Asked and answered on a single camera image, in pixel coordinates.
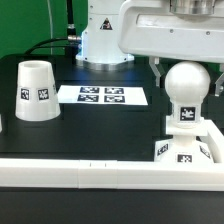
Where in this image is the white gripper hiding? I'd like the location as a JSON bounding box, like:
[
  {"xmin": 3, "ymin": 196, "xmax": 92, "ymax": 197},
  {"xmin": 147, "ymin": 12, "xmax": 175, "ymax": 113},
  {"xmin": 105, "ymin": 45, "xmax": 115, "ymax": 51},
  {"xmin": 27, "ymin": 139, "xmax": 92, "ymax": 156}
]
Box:
[{"xmin": 118, "ymin": 0, "xmax": 224, "ymax": 87}]

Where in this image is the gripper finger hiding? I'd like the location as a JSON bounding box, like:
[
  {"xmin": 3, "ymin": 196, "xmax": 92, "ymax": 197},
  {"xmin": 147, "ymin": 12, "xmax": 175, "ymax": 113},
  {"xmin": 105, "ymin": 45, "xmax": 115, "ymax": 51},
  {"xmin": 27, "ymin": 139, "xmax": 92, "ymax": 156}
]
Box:
[{"xmin": 215, "ymin": 63, "xmax": 224, "ymax": 97}]

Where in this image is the white lamp bulb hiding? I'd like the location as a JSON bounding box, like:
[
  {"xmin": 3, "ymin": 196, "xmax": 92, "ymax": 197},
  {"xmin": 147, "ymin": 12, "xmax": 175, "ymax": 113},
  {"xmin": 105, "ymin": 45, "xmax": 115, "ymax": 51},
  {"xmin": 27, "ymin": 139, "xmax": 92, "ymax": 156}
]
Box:
[{"xmin": 165, "ymin": 61, "xmax": 210, "ymax": 128}]

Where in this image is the white lamp base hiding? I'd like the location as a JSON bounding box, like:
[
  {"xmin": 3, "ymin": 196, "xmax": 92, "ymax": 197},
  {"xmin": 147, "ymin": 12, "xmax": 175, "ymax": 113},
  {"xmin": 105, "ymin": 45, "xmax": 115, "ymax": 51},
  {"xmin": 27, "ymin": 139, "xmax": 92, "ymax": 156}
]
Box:
[{"xmin": 154, "ymin": 116, "xmax": 214, "ymax": 165}]

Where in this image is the white conical lamp shade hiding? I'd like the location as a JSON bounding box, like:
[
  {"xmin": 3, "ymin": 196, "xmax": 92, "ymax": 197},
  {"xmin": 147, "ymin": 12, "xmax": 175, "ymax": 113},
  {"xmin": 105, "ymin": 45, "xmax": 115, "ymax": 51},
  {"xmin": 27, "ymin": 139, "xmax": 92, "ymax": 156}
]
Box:
[{"xmin": 15, "ymin": 60, "xmax": 60, "ymax": 121}]

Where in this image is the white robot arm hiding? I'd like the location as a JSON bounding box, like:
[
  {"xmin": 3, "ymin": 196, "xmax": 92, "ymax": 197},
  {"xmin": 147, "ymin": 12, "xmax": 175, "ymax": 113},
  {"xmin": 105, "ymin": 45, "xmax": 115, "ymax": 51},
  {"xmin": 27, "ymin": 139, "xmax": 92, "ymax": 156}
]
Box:
[{"xmin": 76, "ymin": 0, "xmax": 224, "ymax": 95}]

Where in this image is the white marker sheet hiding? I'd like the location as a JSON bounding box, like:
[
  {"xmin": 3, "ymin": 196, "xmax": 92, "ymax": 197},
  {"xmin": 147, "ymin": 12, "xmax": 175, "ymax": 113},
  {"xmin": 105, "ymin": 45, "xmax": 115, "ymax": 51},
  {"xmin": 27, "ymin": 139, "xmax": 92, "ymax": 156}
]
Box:
[{"xmin": 58, "ymin": 85, "xmax": 147, "ymax": 106}]

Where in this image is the white left fence piece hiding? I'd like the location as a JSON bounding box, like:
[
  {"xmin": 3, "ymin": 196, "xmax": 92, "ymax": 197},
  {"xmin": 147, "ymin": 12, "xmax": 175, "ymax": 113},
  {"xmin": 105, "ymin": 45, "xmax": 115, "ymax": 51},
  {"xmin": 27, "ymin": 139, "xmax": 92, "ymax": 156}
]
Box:
[{"xmin": 0, "ymin": 114, "xmax": 3, "ymax": 133}]

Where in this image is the white front fence bar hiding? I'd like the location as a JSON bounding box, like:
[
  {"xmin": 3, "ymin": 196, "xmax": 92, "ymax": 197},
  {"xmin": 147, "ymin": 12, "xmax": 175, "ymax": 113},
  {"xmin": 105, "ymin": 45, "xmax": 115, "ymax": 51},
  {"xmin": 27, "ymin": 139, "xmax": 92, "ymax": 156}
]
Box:
[{"xmin": 0, "ymin": 158, "xmax": 224, "ymax": 191}]

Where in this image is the black vertical cable post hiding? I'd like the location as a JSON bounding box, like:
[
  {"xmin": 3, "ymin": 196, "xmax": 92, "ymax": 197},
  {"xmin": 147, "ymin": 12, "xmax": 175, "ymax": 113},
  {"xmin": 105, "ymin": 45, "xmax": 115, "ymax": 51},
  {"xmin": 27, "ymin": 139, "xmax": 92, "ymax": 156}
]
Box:
[{"xmin": 66, "ymin": 0, "xmax": 77, "ymax": 56}]

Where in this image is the black cable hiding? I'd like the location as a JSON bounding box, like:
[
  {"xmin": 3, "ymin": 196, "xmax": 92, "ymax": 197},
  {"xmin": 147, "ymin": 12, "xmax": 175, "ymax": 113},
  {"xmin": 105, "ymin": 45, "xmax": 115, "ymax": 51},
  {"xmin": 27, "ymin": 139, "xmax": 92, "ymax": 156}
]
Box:
[{"xmin": 24, "ymin": 36, "xmax": 83, "ymax": 56}]

